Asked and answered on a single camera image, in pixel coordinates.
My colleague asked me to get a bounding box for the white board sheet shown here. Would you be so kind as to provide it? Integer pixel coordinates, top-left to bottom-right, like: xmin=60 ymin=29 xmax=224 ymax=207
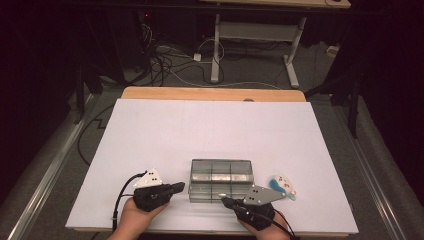
xmin=65 ymin=98 xmax=360 ymax=234

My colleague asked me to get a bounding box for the person's left hand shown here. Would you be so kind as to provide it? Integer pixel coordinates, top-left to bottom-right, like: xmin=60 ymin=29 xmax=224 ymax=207
xmin=116 ymin=198 xmax=171 ymax=235

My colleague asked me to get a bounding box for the clear plastic compartment box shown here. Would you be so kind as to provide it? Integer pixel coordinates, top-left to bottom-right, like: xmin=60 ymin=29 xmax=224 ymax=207
xmin=187 ymin=158 xmax=255 ymax=204

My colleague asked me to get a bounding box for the tangle of black cables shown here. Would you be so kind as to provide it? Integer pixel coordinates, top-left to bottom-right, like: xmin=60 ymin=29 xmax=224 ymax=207
xmin=126 ymin=23 xmax=228 ymax=88

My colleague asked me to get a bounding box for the metal floor rail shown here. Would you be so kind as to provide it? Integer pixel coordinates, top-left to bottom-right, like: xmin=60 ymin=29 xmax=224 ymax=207
xmin=6 ymin=93 xmax=95 ymax=240
xmin=333 ymin=106 xmax=408 ymax=240

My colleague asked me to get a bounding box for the black floor cable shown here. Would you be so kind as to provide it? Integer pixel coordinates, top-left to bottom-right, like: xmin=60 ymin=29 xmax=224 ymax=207
xmin=76 ymin=103 xmax=116 ymax=168

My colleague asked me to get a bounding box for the wooden table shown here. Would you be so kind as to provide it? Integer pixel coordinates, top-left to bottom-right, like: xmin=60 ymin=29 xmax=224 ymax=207
xmin=73 ymin=86 xmax=350 ymax=238

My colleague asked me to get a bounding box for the white floor cable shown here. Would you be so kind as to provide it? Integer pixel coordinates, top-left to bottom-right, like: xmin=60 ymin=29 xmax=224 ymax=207
xmin=149 ymin=59 xmax=282 ymax=91

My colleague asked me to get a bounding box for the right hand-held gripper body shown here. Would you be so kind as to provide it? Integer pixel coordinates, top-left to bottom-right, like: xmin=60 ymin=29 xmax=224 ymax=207
xmin=234 ymin=184 xmax=287 ymax=231

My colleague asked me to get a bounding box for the white metal desk frame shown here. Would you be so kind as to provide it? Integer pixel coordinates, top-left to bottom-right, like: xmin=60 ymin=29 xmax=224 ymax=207
xmin=210 ymin=13 xmax=308 ymax=90

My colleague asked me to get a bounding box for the small white blue plush toy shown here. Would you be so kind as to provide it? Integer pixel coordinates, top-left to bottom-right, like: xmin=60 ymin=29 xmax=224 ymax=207
xmin=268 ymin=173 xmax=298 ymax=202

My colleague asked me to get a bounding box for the light wooden desk top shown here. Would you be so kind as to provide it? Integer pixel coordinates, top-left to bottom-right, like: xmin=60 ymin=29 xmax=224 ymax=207
xmin=199 ymin=0 xmax=352 ymax=10

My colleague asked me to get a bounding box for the person's right hand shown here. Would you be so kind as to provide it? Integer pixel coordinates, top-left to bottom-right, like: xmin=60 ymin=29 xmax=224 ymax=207
xmin=238 ymin=211 xmax=291 ymax=240

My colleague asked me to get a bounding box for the black stand leg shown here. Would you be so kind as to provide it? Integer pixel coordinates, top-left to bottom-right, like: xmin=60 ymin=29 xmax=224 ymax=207
xmin=73 ymin=63 xmax=105 ymax=125
xmin=304 ymin=71 xmax=363 ymax=140

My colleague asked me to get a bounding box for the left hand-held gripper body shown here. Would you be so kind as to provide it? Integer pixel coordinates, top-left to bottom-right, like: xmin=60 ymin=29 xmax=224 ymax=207
xmin=132 ymin=167 xmax=175 ymax=213

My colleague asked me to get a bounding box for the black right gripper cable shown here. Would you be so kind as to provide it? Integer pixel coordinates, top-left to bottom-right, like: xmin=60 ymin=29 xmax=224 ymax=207
xmin=233 ymin=203 xmax=298 ymax=240

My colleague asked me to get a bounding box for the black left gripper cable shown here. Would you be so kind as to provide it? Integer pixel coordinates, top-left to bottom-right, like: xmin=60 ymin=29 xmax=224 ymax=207
xmin=111 ymin=171 xmax=148 ymax=232

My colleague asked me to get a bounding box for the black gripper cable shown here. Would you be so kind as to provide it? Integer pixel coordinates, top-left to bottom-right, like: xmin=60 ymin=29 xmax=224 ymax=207
xmin=233 ymin=203 xmax=298 ymax=240
xmin=111 ymin=171 xmax=148 ymax=232

